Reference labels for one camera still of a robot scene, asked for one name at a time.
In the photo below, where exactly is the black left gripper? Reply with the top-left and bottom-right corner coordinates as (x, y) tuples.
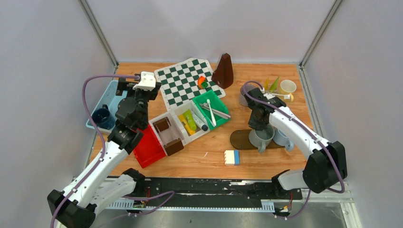
(116, 76), (160, 127)

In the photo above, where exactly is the grey mug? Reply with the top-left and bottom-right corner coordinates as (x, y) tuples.
(249, 124), (275, 153)

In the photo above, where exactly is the light blue mug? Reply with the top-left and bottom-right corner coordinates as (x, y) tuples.
(273, 128), (294, 152)

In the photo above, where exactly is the purple mug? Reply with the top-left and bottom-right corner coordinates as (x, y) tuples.
(239, 84), (256, 106)

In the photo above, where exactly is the yellow toothpaste tube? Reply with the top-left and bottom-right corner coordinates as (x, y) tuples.
(178, 114), (195, 135)
(264, 77), (269, 91)

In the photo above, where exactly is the white toothbrush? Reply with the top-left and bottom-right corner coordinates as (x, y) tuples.
(207, 99), (216, 127)
(273, 94), (294, 102)

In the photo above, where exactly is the cream mug yellow handle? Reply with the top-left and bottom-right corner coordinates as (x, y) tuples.
(279, 80), (297, 95)

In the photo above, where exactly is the dark blue mug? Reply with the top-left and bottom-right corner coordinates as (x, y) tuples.
(91, 104), (115, 130)

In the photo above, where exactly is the white toothpaste tube black cap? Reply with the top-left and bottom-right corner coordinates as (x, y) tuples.
(191, 111), (209, 132)

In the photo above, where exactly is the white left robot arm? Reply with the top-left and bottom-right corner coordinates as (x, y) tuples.
(47, 72), (161, 228)

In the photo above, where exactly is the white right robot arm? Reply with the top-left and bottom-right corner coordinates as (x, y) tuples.
(244, 88), (347, 199)

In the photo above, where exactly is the dark wooden oval tray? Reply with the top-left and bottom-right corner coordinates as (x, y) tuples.
(230, 130), (284, 150)

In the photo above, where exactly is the grey toothbrush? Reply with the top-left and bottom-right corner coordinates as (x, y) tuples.
(199, 104), (231, 119)

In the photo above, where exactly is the brown wooden block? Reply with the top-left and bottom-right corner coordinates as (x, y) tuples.
(153, 117), (171, 133)
(163, 138), (184, 156)

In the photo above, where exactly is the green white chessboard mat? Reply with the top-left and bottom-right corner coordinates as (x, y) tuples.
(154, 58), (226, 111)

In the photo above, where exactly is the green plastic bin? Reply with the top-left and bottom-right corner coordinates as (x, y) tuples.
(192, 90), (231, 130)

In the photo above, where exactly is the white blue toy brick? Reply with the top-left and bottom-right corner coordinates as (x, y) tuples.
(224, 150), (240, 166)

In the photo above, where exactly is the white plastic bin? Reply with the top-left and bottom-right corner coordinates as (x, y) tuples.
(149, 111), (186, 155)

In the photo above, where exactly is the red plastic bin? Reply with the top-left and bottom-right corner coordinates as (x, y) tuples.
(133, 125), (166, 168)

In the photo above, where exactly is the brown wooden metronome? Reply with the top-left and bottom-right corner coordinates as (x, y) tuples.
(211, 53), (234, 89)

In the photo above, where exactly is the white bin with toothpastes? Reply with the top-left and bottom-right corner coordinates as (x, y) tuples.
(170, 101), (211, 145)

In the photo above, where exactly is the orange toy block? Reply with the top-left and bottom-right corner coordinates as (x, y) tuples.
(197, 76), (206, 89)

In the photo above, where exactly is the green toy block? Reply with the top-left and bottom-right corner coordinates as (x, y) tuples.
(201, 82), (209, 89)

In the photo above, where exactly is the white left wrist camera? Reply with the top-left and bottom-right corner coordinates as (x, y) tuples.
(133, 71), (156, 91)

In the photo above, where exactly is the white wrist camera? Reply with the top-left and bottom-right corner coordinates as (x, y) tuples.
(264, 93), (278, 103)
(133, 71), (156, 91)

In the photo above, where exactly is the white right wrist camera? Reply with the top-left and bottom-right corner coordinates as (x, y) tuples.
(264, 93), (278, 103)

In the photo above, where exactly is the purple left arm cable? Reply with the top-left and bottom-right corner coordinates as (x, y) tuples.
(49, 74), (175, 228)

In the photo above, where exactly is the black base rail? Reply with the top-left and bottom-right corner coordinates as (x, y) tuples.
(129, 177), (303, 209)

